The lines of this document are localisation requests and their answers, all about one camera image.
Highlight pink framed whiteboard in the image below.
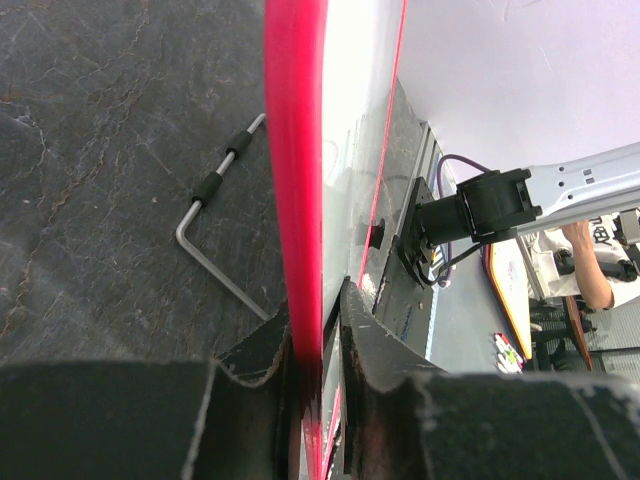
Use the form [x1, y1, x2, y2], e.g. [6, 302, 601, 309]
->
[264, 1, 407, 479]

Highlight yellow framed whiteboard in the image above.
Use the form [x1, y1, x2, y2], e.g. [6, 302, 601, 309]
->
[483, 240, 532, 361]

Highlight metal whiteboard stand rod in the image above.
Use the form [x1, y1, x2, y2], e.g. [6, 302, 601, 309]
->
[174, 112, 269, 320]

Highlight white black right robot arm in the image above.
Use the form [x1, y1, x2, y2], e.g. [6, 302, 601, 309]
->
[393, 144, 639, 287]

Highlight black whiteboard foot clip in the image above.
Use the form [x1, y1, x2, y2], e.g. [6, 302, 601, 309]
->
[368, 218, 386, 250]

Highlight person in white shirt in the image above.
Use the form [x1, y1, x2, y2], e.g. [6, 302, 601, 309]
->
[523, 212, 639, 310]

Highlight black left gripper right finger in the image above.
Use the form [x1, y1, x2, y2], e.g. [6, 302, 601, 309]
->
[339, 281, 639, 479]

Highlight markers in tray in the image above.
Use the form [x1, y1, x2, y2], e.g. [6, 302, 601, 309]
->
[493, 333, 525, 374]

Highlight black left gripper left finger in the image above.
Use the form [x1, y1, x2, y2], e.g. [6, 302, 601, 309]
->
[1, 306, 301, 479]

